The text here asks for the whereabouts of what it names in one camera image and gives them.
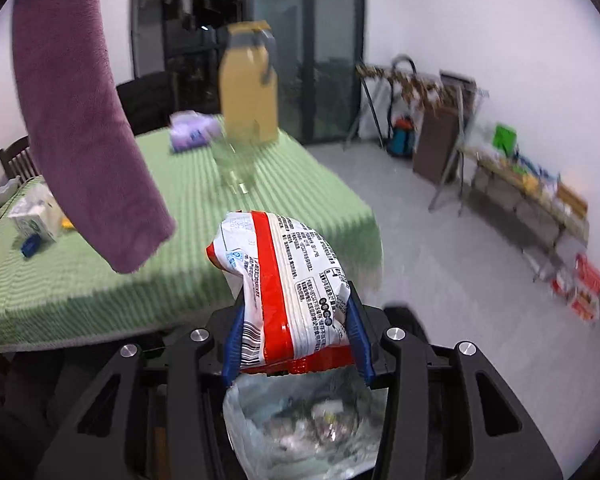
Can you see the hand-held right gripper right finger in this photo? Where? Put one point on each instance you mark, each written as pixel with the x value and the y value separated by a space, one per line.
pixel 360 345

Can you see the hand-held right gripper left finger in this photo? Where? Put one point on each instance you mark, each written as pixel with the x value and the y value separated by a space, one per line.
pixel 232 355

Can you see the red white snack packet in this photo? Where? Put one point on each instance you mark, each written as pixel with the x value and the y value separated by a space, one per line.
pixel 290 285

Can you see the clear plastic wrap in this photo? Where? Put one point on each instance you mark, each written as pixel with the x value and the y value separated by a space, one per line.
pixel 235 170

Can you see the white milk carton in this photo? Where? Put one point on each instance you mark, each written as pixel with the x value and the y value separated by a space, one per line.
pixel 35 215

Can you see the purple cloth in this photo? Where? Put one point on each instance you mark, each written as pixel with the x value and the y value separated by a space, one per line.
pixel 80 110

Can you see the green checked tablecloth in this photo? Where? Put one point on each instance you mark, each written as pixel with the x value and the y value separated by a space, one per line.
pixel 180 270

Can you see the small yellow item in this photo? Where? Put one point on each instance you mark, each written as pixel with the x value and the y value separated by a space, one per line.
pixel 67 223

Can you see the brown board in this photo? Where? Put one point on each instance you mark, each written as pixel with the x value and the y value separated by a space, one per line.
pixel 437 145

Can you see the folding table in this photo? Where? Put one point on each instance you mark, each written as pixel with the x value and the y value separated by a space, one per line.
pixel 520 192

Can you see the purple tissue pack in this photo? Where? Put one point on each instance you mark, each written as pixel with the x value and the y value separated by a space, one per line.
pixel 192 132

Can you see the small blue item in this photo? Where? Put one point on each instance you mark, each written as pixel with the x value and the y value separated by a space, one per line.
pixel 30 248

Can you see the red crate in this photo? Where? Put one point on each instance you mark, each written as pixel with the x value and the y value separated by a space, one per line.
pixel 585 285

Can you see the metal drying rack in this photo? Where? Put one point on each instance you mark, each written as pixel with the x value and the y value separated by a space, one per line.
pixel 375 110

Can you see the green box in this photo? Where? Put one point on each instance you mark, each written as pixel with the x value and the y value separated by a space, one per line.
pixel 505 140

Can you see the yellow juice bottle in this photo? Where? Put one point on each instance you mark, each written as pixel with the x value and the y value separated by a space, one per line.
pixel 247 100

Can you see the cardboard box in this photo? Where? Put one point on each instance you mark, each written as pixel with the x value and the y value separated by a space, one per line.
pixel 572 200

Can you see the hanging dried plants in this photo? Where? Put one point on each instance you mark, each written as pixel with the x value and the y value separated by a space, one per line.
pixel 415 85

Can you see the glass sliding door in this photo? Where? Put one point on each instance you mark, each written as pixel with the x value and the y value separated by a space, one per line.
pixel 330 60

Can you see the wooden chair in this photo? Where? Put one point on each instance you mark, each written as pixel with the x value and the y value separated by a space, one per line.
pixel 17 160

